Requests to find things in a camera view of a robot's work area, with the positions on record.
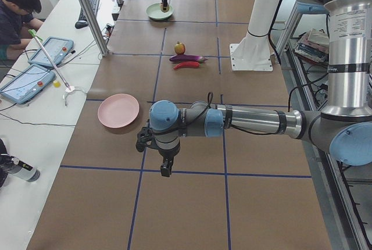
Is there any sliced peach fruit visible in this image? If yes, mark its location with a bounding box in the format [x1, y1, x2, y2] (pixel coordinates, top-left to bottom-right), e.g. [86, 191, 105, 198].
[160, 3, 170, 12]

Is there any red yellow apple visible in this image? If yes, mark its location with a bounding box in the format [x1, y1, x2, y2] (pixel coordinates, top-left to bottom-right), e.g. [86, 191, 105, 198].
[174, 41, 185, 55]

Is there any purple eggplant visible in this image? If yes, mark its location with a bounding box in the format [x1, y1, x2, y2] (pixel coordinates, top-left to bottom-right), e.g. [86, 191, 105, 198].
[169, 54, 207, 63]

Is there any red chili pepper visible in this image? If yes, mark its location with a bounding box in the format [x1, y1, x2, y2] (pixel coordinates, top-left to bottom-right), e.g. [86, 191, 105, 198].
[173, 61, 200, 70]

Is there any light green plate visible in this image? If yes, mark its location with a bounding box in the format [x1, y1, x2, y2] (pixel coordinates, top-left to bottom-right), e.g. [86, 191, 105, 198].
[146, 3, 174, 21]

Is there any black keyboard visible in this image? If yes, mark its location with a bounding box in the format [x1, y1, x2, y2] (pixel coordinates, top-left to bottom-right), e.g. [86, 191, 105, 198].
[78, 0, 101, 22]

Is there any pink plate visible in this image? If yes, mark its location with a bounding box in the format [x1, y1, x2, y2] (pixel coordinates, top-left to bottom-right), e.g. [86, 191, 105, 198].
[98, 94, 140, 128]

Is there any black computer mouse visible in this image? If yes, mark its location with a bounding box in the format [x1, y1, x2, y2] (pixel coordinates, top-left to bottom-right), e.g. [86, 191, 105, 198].
[74, 20, 88, 29]

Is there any far teach pendant tablet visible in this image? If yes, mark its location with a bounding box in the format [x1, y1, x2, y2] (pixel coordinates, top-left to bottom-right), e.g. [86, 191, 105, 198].
[28, 37, 74, 69]

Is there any teach pendant tablet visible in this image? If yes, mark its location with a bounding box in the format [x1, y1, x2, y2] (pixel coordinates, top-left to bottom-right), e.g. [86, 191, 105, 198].
[1, 64, 56, 104]
[28, 37, 74, 69]

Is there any white side desk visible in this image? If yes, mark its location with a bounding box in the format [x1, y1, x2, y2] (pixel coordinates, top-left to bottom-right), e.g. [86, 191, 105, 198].
[0, 0, 128, 192]

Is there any metal rod green tip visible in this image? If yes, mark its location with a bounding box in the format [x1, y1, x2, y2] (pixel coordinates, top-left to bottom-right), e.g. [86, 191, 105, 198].
[28, 29, 71, 91]

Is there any small yellow cup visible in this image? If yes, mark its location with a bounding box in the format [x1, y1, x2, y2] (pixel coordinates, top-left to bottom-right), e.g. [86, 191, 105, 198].
[53, 80, 61, 88]

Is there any seated person dark shirt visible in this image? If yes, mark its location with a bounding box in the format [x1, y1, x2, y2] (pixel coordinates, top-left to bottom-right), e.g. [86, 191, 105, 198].
[0, 0, 43, 60]

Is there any near teach pendant tablet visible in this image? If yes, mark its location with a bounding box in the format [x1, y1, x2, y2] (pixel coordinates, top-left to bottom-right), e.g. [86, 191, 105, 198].
[1, 64, 56, 104]

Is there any stack of books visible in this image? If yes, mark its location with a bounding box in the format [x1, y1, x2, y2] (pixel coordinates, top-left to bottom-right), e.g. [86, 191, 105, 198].
[294, 29, 330, 63]

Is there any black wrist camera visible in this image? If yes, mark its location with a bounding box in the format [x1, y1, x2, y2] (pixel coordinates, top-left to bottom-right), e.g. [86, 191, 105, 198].
[135, 127, 157, 152]

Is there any aluminium frame post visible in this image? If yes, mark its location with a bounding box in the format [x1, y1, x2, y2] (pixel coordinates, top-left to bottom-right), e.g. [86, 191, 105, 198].
[78, 0, 109, 57]

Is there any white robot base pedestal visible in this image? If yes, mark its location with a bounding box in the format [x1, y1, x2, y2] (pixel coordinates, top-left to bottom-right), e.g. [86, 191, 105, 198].
[230, 0, 280, 72]

